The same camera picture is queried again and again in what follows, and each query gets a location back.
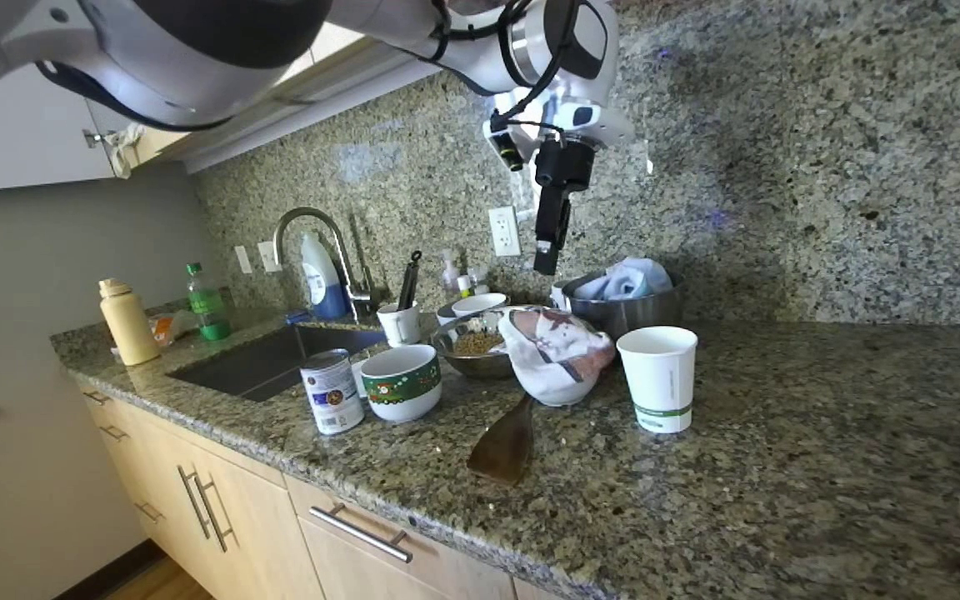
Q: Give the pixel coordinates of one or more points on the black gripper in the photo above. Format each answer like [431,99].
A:
[560,170]

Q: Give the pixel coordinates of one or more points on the patterned kitchen towel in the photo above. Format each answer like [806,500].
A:
[548,335]

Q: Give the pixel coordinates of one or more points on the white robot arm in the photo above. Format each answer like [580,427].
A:
[195,64]

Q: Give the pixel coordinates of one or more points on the white bowl under towel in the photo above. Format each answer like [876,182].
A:
[560,382]

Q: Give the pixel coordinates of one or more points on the crumpled plastic in pot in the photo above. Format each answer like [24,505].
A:
[631,276]

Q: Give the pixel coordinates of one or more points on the clear spray bottle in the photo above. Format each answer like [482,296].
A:
[454,275]

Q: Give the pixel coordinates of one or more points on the white ceramic bowl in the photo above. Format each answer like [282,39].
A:
[479,304]

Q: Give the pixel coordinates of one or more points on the steel bowl with cereal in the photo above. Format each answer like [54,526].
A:
[473,349]

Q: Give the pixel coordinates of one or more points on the dark steel pot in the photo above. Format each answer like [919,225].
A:
[619,316]

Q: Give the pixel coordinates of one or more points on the black utensil in mug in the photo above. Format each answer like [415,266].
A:
[409,289]

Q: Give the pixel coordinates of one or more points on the white paper cup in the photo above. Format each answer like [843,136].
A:
[656,364]

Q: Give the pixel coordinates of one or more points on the white mug with utensil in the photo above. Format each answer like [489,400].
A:
[400,323]

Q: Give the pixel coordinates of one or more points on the dark wooden spatula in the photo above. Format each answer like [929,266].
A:
[508,443]

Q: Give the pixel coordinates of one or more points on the white green patterned bowl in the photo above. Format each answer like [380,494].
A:
[400,383]

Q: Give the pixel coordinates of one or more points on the chrome kitchen faucet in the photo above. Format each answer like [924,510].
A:
[333,240]

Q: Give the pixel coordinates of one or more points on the blue white soap bottle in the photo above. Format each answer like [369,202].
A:
[324,289]

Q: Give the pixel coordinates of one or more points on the white labelled tin can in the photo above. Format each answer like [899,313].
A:
[331,391]

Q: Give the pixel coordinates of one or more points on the stainless steel sink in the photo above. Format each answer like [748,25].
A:
[272,364]

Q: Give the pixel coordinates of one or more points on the green plastic bottle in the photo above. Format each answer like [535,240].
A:
[208,304]

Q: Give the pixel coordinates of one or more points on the wooden lower cabinets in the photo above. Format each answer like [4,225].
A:
[243,531]

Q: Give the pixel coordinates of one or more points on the wooden cabinets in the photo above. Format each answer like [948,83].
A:
[243,531]
[59,136]

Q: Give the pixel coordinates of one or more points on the cream yellow bottle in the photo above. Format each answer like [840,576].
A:
[126,321]

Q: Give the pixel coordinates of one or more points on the wooden upper cabinets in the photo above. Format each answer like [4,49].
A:
[59,136]

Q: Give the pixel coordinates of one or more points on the white wall outlet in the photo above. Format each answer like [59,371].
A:
[503,230]

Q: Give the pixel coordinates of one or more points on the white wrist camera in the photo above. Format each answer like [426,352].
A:
[572,121]

